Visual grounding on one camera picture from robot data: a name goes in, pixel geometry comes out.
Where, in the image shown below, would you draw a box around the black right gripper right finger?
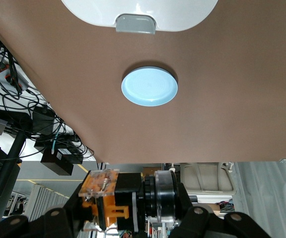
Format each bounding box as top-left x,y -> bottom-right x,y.
175,182 -> 273,238

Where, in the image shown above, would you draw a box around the beige plastic bin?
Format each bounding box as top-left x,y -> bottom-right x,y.
180,162 -> 237,199

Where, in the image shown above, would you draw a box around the black power adapter with label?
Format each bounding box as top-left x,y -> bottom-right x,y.
40,148 -> 83,176

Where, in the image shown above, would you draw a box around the orange and black switch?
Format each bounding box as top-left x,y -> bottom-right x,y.
79,168 -> 181,234

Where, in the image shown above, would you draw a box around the black stand pole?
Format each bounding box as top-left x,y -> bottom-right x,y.
0,131 -> 28,219

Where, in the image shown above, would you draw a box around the black flat power brick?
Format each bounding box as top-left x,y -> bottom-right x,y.
32,108 -> 56,136

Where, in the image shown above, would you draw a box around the light blue round plate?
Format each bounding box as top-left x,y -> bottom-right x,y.
121,66 -> 179,107

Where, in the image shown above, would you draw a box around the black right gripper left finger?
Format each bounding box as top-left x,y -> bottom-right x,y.
0,189 -> 94,238

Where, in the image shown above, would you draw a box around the white slatted rack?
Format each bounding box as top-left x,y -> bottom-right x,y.
7,184 -> 71,223

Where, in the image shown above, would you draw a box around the white lidded box grey latches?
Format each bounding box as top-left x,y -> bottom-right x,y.
60,0 -> 219,35

